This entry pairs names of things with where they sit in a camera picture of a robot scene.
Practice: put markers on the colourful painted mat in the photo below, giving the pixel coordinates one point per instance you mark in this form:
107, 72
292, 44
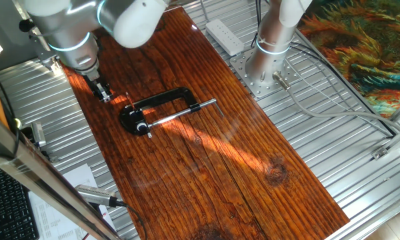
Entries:
363, 43

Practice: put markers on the aluminium frame beam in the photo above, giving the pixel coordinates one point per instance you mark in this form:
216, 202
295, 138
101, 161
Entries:
36, 173

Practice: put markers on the red pencil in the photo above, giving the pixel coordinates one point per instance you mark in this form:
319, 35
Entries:
130, 101

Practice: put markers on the black keyboard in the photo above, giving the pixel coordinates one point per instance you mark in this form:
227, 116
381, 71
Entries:
10, 206

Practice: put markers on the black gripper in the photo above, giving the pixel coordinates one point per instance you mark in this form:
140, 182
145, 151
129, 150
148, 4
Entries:
94, 83

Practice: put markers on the small silver sensor box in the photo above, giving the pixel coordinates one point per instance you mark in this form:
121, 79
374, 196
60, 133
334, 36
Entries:
39, 133

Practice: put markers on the brown wooden board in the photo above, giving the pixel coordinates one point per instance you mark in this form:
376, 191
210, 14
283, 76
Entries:
220, 183

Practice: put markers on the printed white paper sheet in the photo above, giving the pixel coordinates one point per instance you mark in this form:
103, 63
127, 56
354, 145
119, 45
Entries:
83, 176

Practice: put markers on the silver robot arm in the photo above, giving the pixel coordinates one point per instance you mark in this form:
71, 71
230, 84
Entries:
70, 30

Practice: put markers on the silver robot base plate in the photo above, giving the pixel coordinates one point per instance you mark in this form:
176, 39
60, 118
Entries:
253, 88

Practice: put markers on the black cylindrical pencil sharpener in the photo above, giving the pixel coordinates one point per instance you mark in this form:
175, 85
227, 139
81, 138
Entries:
140, 125

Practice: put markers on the white power strip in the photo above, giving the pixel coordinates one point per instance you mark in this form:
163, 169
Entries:
225, 36

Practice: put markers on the black metal C-clamp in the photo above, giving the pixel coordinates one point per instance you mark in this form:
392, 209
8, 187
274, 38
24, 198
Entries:
183, 95

